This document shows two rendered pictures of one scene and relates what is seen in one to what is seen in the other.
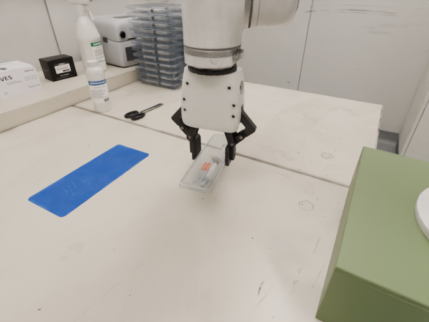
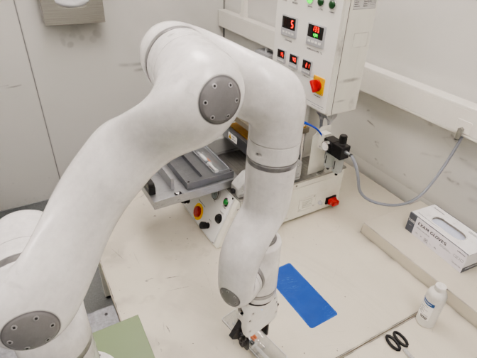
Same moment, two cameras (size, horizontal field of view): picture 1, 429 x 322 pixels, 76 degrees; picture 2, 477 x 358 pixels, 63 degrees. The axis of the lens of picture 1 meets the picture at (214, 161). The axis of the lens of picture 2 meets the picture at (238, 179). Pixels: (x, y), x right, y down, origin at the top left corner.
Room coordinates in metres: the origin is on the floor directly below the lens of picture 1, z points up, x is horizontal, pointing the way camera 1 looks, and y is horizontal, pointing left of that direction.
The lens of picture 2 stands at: (0.68, -0.54, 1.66)
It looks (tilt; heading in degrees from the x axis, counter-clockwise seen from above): 33 degrees down; 120
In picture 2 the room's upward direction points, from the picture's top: 2 degrees clockwise
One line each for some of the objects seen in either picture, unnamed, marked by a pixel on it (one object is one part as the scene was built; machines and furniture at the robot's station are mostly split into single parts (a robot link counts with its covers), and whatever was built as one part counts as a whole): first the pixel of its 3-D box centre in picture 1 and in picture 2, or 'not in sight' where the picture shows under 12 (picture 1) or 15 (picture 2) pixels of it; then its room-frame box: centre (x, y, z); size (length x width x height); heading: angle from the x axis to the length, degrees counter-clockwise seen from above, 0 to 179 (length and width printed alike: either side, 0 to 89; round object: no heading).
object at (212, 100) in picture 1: (212, 94); (255, 305); (0.43, 0.00, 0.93); 0.10 x 0.08 x 0.11; 72
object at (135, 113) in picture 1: (145, 110); (409, 354); (0.78, 0.21, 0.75); 0.14 x 0.06 x 0.01; 147
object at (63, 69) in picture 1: (58, 67); not in sight; (0.98, 0.55, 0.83); 0.09 x 0.06 x 0.07; 143
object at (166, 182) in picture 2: not in sight; (184, 172); (-0.02, 0.32, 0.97); 0.30 x 0.22 x 0.08; 61
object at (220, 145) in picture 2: not in sight; (227, 141); (-0.03, 0.59, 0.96); 0.25 x 0.05 x 0.07; 61
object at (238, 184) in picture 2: not in sight; (265, 176); (0.21, 0.45, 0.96); 0.26 x 0.05 x 0.07; 61
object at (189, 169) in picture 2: not in sight; (197, 165); (0.00, 0.36, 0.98); 0.20 x 0.17 x 0.03; 151
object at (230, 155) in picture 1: (235, 147); (240, 340); (0.41, -0.04, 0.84); 0.03 x 0.03 x 0.07; 72
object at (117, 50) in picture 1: (121, 38); not in sight; (1.23, 0.39, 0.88); 0.25 x 0.20 x 0.17; 54
